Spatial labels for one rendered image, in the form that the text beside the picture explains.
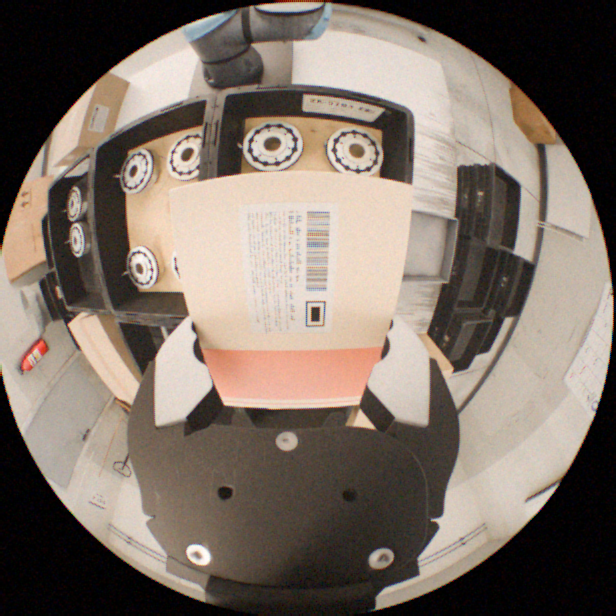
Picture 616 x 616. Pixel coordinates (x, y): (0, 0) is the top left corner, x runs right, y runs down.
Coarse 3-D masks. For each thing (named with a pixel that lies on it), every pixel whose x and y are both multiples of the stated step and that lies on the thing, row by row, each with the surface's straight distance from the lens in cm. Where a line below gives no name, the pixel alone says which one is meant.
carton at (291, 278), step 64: (192, 192) 10; (256, 192) 9; (320, 192) 9; (384, 192) 10; (192, 256) 11; (256, 256) 10; (320, 256) 9; (384, 256) 10; (192, 320) 12; (256, 320) 11; (320, 320) 11; (384, 320) 12; (256, 384) 15; (320, 384) 14
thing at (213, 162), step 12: (264, 84) 35; (276, 84) 35; (288, 84) 35; (300, 84) 35; (228, 96) 36; (348, 96) 35; (360, 96) 36; (372, 96) 36; (216, 108) 35; (396, 108) 37; (408, 108) 38; (216, 120) 34; (408, 120) 37; (216, 132) 35; (408, 132) 36; (216, 144) 32; (408, 144) 35; (216, 156) 32; (408, 156) 34; (216, 168) 31; (408, 168) 34; (408, 180) 33
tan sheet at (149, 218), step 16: (192, 128) 48; (144, 144) 55; (160, 144) 52; (160, 160) 50; (160, 176) 49; (160, 192) 48; (128, 208) 55; (144, 208) 51; (160, 208) 48; (128, 224) 56; (144, 224) 52; (160, 224) 48; (144, 240) 52; (160, 240) 49; (160, 288) 53; (176, 288) 50
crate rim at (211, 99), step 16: (208, 96) 37; (160, 112) 42; (208, 112) 35; (128, 128) 46; (208, 128) 34; (208, 144) 33; (96, 160) 53; (96, 224) 50; (96, 240) 50; (96, 256) 51; (112, 304) 53; (176, 320) 40
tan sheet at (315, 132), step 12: (252, 120) 43; (264, 120) 43; (288, 120) 42; (300, 120) 42; (312, 120) 42; (324, 120) 43; (300, 132) 41; (312, 132) 41; (324, 132) 42; (372, 132) 44; (276, 144) 40; (312, 144) 40; (312, 156) 40; (252, 168) 40; (300, 168) 39; (312, 168) 39; (324, 168) 39
